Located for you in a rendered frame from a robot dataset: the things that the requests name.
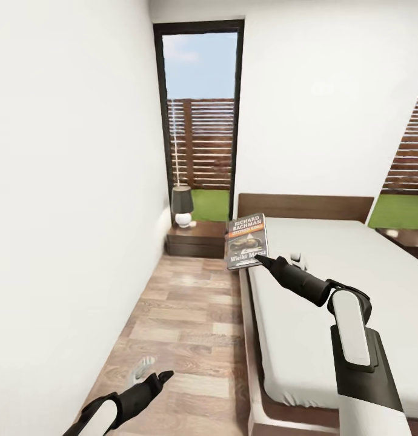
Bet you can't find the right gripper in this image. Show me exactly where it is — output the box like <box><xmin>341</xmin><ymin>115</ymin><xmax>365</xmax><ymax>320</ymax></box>
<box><xmin>255</xmin><ymin>254</ymin><xmax>311</xmax><ymax>297</ymax></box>

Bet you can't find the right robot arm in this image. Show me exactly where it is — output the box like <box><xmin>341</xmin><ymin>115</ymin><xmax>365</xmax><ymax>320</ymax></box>
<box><xmin>255</xmin><ymin>252</ymin><xmax>412</xmax><ymax>436</ymax></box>

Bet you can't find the hardback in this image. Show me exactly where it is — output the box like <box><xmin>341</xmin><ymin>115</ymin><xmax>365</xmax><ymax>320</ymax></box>
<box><xmin>227</xmin><ymin>211</ymin><xmax>270</xmax><ymax>271</ymax></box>

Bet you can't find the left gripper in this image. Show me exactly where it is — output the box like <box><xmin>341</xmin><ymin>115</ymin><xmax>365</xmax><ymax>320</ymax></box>
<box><xmin>126</xmin><ymin>370</ymin><xmax>174</xmax><ymax>419</ymax></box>

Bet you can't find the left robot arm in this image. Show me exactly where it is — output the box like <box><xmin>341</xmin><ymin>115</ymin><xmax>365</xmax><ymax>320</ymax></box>
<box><xmin>62</xmin><ymin>355</ymin><xmax>174</xmax><ymax>436</ymax></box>

